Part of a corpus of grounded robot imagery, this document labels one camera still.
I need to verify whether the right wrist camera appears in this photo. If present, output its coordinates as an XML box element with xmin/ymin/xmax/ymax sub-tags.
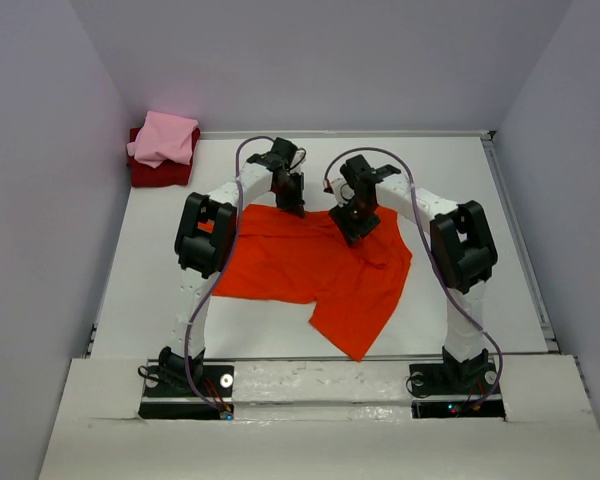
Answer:
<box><xmin>323</xmin><ymin>177</ymin><xmax>355</xmax><ymax>205</ymax></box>

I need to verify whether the dark red folded t shirt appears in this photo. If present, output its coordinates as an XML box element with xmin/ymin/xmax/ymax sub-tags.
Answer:
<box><xmin>127</xmin><ymin>128</ymin><xmax>200</xmax><ymax>188</ymax></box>

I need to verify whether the pink folded t shirt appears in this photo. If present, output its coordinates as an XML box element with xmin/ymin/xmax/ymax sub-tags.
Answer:
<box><xmin>126</xmin><ymin>111</ymin><xmax>199</xmax><ymax>169</ymax></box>

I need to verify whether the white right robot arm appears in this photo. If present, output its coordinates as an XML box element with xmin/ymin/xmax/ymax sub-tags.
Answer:
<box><xmin>323</xmin><ymin>147</ymin><xmax>503</xmax><ymax>400</ymax></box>

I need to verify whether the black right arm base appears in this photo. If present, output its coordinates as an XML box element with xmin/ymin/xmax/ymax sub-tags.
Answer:
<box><xmin>405</xmin><ymin>363</ymin><xmax>506</xmax><ymax>420</ymax></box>

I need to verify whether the orange t shirt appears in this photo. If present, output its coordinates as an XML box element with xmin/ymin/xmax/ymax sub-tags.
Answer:
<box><xmin>215</xmin><ymin>205</ymin><xmax>412</xmax><ymax>361</ymax></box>

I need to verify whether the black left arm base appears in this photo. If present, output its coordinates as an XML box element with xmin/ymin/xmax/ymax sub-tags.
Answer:
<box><xmin>137</xmin><ymin>363</ymin><xmax>235</xmax><ymax>421</ymax></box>

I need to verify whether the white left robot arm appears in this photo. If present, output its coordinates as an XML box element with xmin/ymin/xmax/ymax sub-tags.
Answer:
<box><xmin>158</xmin><ymin>135</ymin><xmax>306</xmax><ymax>403</ymax></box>

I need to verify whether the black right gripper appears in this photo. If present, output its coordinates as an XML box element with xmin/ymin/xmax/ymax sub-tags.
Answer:
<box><xmin>328</xmin><ymin>194</ymin><xmax>381</xmax><ymax>248</ymax></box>

